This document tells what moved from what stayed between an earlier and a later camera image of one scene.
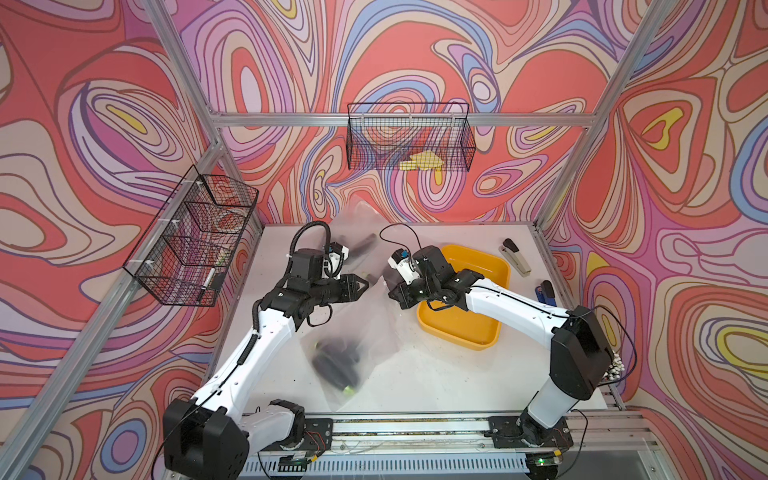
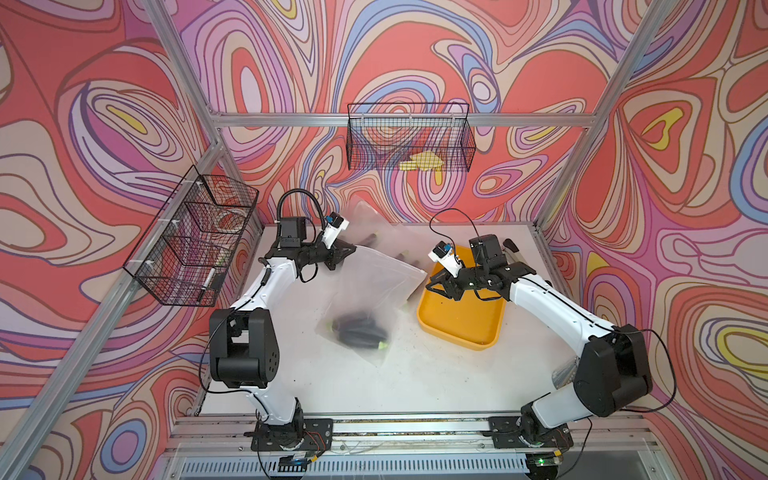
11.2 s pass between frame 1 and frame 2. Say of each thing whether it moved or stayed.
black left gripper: moved
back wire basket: stayed
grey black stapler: stayed
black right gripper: moved
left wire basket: stayed
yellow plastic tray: stayed
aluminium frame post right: stayed
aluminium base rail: stayed
